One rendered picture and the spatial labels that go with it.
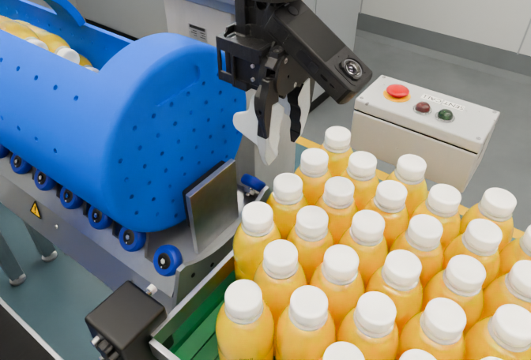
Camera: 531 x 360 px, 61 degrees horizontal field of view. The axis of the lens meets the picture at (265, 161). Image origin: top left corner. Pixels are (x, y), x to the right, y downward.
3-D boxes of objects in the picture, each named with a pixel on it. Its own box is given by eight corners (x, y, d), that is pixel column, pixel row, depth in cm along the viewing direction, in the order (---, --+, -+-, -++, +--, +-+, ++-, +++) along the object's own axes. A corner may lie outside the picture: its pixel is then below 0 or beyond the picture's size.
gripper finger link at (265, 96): (271, 125, 53) (282, 54, 48) (283, 131, 52) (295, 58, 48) (246, 138, 49) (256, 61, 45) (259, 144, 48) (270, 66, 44)
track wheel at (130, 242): (131, 216, 69) (122, 216, 67) (152, 229, 67) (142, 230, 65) (122, 242, 70) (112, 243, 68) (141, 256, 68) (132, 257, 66)
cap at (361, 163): (346, 174, 63) (348, 165, 62) (348, 158, 66) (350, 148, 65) (374, 179, 62) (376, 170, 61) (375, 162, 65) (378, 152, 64)
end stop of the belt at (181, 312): (318, 174, 80) (319, 161, 79) (322, 175, 80) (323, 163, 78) (152, 346, 56) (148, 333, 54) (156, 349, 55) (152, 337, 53)
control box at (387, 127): (372, 121, 85) (382, 72, 78) (480, 161, 75) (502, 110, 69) (347, 147, 78) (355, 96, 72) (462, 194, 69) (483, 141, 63)
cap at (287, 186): (307, 194, 60) (308, 184, 59) (284, 205, 59) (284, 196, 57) (291, 178, 63) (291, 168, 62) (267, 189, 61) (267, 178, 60)
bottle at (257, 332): (222, 351, 60) (212, 278, 50) (271, 348, 61) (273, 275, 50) (221, 403, 55) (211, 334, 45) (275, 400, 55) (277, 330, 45)
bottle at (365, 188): (325, 253, 73) (335, 178, 62) (330, 224, 78) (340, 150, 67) (367, 261, 72) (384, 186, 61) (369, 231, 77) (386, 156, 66)
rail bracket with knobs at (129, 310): (152, 311, 65) (138, 268, 58) (187, 339, 62) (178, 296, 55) (95, 365, 59) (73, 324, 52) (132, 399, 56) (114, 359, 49)
